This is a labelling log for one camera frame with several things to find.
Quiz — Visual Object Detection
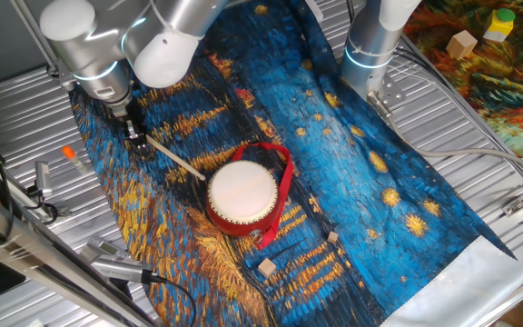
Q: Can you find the red drum white skin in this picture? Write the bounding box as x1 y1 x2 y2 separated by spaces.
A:
205 159 285 239

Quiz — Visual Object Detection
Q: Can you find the silver digital scale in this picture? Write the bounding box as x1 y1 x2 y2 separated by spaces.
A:
79 235 130 264

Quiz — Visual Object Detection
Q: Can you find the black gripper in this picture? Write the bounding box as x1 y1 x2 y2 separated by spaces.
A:
115 104 151 149

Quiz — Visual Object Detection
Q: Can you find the white glue stick orange cap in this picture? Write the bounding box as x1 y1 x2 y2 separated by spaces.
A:
61 144 86 173

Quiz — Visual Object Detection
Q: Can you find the blue yellow painted cloth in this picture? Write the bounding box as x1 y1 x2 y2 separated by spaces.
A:
68 0 523 327

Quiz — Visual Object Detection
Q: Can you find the red drum strap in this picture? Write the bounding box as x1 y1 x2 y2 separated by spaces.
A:
230 142 295 251

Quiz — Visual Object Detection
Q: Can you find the big wooden cube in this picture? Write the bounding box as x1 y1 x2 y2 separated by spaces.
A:
446 29 479 61

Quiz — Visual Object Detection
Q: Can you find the larger small wooden cube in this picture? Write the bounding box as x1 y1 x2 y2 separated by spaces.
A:
257 257 278 279

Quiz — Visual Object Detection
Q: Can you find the wooden drumstick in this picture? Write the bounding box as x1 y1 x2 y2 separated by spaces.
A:
145 134 207 183

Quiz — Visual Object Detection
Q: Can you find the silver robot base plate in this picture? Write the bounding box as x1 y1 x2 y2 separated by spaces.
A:
365 72 407 108

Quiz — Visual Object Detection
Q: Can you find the orange green painted cloth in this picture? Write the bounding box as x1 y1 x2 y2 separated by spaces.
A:
401 0 523 158

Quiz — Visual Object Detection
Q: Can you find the black camera cable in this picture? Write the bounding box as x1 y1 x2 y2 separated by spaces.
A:
150 273 198 327

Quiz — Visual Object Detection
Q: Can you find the yellow block green cap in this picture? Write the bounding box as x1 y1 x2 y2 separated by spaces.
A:
483 7 517 43

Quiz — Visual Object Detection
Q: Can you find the aluminium frame bar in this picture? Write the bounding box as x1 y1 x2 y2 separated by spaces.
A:
0 181 163 327

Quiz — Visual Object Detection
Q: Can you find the grey cable conduit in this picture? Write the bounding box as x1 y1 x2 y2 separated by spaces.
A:
367 90 523 179

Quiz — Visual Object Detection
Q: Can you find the thin metal rod with clamp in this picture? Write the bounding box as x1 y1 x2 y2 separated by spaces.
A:
9 0 65 87

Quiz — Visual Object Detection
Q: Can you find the silver camera with black cable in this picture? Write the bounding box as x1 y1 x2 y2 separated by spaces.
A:
89 253 154 286

